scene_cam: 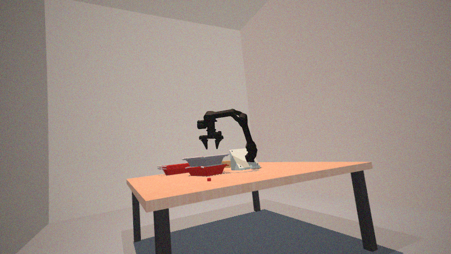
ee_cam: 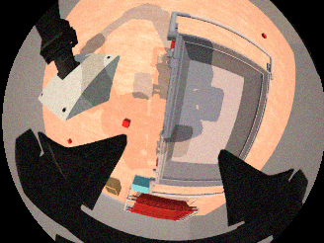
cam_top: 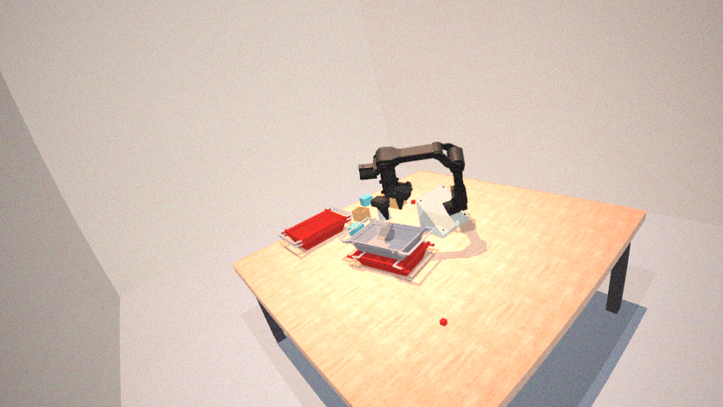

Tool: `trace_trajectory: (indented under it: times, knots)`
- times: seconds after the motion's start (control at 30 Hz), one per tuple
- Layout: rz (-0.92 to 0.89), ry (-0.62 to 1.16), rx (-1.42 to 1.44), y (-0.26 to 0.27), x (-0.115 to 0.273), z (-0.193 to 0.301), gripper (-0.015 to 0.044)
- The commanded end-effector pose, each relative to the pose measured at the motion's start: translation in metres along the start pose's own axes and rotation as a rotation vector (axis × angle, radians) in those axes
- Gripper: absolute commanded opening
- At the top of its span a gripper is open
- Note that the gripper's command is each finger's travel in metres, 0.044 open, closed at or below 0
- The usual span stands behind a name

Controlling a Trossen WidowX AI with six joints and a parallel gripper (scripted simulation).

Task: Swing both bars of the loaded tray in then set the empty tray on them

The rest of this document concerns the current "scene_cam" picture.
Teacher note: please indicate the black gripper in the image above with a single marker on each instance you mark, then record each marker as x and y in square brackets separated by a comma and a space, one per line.
[204, 138]

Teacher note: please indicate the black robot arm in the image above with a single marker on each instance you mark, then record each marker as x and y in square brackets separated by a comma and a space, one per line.
[209, 122]

